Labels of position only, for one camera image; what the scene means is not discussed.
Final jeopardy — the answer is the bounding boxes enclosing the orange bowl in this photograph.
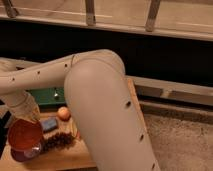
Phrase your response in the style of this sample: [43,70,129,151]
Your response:
[8,119,43,151]

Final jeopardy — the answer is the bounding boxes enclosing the bunch of dark grapes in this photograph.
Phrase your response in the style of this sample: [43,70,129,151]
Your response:
[42,132,74,153]

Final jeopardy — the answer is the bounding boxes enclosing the green plastic tray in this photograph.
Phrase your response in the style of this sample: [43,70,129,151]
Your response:
[29,88,65,106]

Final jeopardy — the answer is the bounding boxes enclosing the metal spoon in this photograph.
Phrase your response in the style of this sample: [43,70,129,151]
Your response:
[54,88,59,99]

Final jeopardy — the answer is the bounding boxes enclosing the orange apple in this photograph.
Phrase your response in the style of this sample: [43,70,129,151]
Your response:
[57,106,71,121]

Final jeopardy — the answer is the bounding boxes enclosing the blue sponge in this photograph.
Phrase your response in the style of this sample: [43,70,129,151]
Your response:
[41,118,58,132]

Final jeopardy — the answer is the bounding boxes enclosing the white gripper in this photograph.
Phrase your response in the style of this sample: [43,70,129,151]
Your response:
[8,94,40,123]

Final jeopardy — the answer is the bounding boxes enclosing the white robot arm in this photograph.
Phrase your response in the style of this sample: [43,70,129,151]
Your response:
[0,49,161,171]

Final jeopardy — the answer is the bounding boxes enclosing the yellow banana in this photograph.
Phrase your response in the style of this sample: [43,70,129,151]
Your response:
[69,119,75,136]

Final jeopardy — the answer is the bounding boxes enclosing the purple bowl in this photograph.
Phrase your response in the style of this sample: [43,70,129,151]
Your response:
[10,144,42,162]

